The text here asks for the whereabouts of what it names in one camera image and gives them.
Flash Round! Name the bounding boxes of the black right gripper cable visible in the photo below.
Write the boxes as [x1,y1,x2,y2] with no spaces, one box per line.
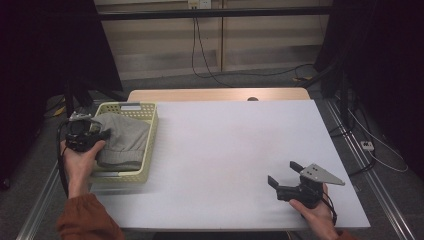
[319,191,338,226]

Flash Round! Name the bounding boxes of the pale yellow perforated plastic basket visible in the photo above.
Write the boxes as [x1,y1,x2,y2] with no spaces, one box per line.
[88,101,159,184]

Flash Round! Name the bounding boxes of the black metal stand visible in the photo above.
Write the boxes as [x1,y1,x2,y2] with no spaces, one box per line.
[63,76,128,118]
[319,63,354,131]

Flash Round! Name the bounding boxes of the person's left hand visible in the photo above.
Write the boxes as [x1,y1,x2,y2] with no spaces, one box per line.
[59,139,107,199]

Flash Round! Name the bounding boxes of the black horizontal metal bar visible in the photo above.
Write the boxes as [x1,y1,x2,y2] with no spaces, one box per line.
[96,5,334,22]

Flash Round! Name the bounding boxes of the white floor cable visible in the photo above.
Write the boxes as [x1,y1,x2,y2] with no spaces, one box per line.
[346,108,409,174]

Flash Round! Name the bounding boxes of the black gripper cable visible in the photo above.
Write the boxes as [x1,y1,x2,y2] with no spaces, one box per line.
[56,119,73,198]
[319,191,338,226]

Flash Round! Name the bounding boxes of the black floor cable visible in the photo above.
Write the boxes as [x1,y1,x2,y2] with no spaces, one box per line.
[190,16,316,80]

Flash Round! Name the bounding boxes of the grey pants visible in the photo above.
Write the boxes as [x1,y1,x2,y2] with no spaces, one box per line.
[91,112,151,172]

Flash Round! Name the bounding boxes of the black wall cable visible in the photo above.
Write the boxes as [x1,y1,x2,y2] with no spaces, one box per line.
[193,8,234,88]

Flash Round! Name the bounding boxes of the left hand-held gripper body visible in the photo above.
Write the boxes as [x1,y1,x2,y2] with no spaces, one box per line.
[64,112,103,153]

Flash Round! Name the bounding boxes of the dark curtain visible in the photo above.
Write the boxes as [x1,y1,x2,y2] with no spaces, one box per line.
[313,0,424,171]
[0,0,124,189]

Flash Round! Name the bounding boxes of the white wall outlet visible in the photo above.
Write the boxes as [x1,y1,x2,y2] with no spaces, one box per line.
[187,0,213,10]

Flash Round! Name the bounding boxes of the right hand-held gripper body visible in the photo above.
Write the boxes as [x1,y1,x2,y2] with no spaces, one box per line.
[275,163,346,210]

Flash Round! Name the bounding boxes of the white table mat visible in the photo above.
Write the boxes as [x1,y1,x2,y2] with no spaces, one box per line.
[89,99,372,233]

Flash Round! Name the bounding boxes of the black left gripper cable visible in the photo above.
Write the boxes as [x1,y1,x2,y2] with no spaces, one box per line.
[56,119,73,198]

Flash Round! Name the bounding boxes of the person's right hand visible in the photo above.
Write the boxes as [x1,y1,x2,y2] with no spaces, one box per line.
[288,183,338,234]

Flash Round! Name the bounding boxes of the aluminium floor rail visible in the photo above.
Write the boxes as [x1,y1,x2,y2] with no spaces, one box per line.
[323,99,418,240]
[14,99,101,240]

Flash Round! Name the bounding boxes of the black cable bundle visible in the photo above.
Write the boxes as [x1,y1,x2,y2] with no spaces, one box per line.
[328,99,379,177]

